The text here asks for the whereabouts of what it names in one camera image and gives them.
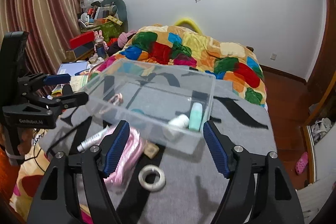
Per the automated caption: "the white cream tube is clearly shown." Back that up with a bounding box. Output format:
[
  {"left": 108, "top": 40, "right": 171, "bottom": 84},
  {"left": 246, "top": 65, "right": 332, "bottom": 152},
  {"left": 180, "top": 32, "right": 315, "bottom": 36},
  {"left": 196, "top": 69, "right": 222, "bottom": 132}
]
[{"left": 77, "top": 127, "right": 109, "bottom": 152}]

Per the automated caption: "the white bandage tape roll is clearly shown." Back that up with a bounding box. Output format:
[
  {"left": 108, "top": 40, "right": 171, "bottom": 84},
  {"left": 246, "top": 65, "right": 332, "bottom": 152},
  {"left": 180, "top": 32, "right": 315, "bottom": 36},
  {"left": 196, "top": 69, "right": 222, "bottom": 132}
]
[{"left": 138, "top": 164, "right": 166, "bottom": 192}]

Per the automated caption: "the tan rectangular soap block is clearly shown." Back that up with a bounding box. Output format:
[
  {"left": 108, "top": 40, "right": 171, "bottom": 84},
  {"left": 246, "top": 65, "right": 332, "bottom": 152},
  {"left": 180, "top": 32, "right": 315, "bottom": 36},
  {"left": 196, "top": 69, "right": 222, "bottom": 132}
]
[{"left": 143, "top": 142, "right": 159, "bottom": 159}]

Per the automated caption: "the person's left hand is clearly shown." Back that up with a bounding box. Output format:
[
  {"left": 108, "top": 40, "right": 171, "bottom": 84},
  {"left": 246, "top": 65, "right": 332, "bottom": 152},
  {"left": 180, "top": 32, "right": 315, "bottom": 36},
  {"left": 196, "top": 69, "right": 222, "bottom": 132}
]
[{"left": 1, "top": 126, "right": 35, "bottom": 156}]

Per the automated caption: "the blue folder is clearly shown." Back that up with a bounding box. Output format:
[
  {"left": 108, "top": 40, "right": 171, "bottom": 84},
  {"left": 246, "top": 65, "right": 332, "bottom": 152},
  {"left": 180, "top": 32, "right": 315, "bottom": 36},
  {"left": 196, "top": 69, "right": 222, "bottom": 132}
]
[{"left": 57, "top": 61, "right": 88, "bottom": 76}]

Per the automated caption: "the red rectangular box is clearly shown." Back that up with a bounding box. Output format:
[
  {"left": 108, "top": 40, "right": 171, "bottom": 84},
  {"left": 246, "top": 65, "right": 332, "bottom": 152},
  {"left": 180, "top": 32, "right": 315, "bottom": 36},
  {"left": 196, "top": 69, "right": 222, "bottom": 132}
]
[{"left": 70, "top": 31, "right": 95, "bottom": 50}]

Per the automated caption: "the pink slipper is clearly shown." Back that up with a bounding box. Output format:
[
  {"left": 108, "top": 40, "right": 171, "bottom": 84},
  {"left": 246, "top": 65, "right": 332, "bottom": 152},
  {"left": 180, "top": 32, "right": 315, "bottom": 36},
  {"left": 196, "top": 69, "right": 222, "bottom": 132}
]
[{"left": 295, "top": 152, "right": 309, "bottom": 175}]

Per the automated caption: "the pink bunny toy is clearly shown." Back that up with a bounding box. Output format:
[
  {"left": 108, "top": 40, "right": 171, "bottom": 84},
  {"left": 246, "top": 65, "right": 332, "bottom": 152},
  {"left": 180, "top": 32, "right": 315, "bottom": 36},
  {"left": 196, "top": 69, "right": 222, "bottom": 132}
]
[{"left": 94, "top": 30, "right": 108, "bottom": 59}]

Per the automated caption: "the teal tape roll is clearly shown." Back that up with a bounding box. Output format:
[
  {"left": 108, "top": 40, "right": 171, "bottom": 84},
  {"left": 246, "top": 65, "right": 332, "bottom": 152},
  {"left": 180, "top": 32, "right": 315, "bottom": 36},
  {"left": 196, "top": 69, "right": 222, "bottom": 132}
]
[{"left": 131, "top": 109, "right": 145, "bottom": 115}]

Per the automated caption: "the grey black patterned blanket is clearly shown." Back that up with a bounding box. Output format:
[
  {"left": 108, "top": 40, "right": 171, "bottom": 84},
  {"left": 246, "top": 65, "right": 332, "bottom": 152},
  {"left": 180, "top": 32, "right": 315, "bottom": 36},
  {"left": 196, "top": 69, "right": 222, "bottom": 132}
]
[{"left": 39, "top": 80, "right": 276, "bottom": 223}]

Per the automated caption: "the striped red curtain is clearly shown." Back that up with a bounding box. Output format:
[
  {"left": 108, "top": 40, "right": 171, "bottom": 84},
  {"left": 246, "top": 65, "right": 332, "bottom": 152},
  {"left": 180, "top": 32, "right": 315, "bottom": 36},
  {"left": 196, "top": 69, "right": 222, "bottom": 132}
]
[{"left": 0, "top": 0, "right": 90, "bottom": 77}]

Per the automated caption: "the cluttered side table pile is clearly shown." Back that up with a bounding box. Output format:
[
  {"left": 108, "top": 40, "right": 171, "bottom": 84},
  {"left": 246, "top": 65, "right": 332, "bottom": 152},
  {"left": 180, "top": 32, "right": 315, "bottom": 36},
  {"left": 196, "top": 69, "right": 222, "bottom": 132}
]
[{"left": 78, "top": 0, "right": 129, "bottom": 42}]

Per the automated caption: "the mint green bottle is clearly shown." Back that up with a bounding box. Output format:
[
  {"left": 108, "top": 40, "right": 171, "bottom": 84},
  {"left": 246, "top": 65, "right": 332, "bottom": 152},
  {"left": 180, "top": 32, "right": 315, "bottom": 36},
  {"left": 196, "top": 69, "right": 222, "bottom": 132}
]
[{"left": 189, "top": 102, "right": 203, "bottom": 131}]

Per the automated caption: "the clear plastic storage box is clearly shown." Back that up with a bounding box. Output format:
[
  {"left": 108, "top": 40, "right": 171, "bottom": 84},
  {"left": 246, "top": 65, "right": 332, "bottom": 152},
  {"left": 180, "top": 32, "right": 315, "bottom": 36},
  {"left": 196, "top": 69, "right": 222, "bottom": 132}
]
[{"left": 82, "top": 59, "right": 216, "bottom": 155}]

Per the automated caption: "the white cylindrical bottle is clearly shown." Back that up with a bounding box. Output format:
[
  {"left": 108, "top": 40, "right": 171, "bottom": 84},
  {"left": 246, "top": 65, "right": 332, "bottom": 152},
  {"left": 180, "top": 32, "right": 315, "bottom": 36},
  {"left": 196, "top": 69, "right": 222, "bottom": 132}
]
[{"left": 168, "top": 114, "right": 190, "bottom": 128}]

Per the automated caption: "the colourful patchwork quilt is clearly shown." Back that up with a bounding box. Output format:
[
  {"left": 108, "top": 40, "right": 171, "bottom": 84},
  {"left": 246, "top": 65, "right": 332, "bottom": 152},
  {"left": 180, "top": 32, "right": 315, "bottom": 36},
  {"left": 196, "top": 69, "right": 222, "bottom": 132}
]
[{"left": 93, "top": 26, "right": 266, "bottom": 106}]

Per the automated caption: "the yellow curved pillow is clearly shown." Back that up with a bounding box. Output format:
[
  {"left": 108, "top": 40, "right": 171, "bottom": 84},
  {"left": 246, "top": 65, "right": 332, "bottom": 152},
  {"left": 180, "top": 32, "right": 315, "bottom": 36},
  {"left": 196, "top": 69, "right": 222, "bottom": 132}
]
[{"left": 174, "top": 18, "right": 203, "bottom": 35}]

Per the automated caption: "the pink white striped cord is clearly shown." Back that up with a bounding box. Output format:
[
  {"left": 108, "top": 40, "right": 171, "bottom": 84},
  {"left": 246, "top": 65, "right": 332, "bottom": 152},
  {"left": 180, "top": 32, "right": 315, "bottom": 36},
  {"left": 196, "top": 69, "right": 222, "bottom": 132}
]
[{"left": 108, "top": 93, "right": 124, "bottom": 106}]

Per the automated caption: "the pink rope coil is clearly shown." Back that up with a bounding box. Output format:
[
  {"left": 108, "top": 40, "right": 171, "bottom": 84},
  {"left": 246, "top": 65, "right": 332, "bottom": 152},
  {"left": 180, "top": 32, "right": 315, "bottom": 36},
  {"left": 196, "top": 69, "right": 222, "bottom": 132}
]
[{"left": 103, "top": 126, "right": 148, "bottom": 185}]

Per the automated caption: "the wall power socket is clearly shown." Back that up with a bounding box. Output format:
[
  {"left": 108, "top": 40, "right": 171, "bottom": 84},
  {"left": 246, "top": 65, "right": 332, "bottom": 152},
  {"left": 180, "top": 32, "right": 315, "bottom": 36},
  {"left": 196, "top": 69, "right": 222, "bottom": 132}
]
[{"left": 270, "top": 53, "right": 277, "bottom": 60}]

